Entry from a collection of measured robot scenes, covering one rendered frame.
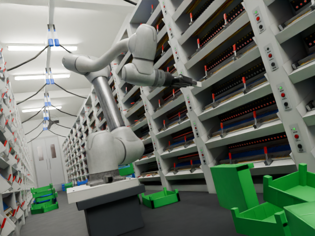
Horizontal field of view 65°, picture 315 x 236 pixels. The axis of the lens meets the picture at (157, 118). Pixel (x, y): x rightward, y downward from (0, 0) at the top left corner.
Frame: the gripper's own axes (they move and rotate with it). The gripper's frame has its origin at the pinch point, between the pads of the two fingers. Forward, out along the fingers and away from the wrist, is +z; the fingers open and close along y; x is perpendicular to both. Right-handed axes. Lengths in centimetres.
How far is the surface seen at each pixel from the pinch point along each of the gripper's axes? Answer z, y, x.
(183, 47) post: 14, -30, 43
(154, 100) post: 22, -100, 26
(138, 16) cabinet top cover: 2, -88, 107
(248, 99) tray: 22.2, 14.8, -11.1
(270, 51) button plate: 17.6, 35.6, 4.4
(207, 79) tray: 16.9, -10.5, 9.5
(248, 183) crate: 2, 27, -53
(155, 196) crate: 8, -77, -62
